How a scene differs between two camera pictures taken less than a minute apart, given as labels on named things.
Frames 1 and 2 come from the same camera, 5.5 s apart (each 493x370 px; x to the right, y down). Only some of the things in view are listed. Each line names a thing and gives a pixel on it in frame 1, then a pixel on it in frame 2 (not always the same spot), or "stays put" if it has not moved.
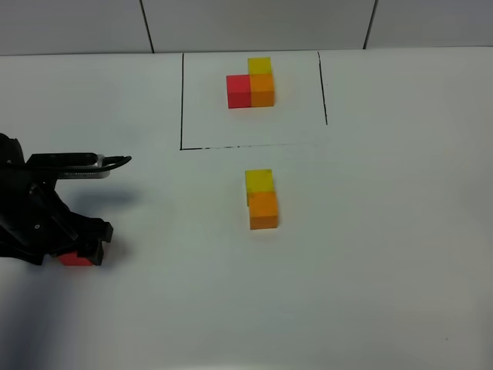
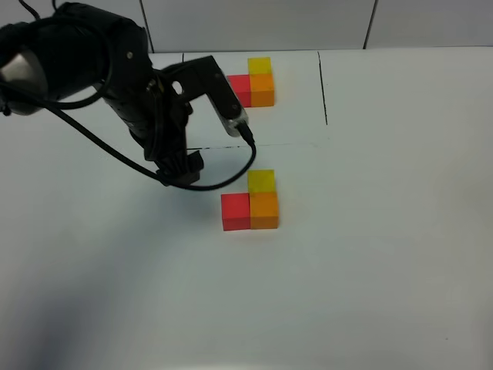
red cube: [71, 259] to [236, 211]
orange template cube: [262, 90] stays put
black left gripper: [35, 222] to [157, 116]
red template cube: [239, 91] stays put
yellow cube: [259, 180] stays put
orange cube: [263, 210] stays put
